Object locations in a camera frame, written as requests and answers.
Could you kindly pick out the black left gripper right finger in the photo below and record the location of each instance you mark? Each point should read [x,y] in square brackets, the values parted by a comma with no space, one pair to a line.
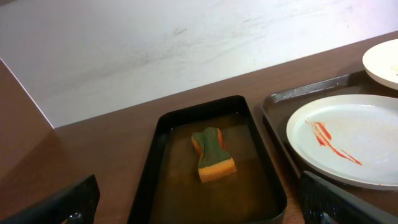
[323,202]

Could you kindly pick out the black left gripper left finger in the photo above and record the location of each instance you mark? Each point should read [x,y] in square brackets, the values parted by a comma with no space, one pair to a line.
[76,203]

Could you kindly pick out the white plate ketchup streak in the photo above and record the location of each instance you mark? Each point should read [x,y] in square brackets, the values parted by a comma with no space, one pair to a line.
[349,138]

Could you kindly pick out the orange green scrub sponge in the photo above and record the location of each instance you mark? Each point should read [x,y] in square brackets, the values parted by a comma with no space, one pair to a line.
[214,161]

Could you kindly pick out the white plate corner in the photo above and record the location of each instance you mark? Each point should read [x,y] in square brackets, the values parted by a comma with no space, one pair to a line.
[380,63]

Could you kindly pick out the black water basin tray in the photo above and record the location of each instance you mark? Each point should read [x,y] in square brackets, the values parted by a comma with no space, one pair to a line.
[170,189]

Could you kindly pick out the brown serving tray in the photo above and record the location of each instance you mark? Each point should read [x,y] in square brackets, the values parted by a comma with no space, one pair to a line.
[277,109]

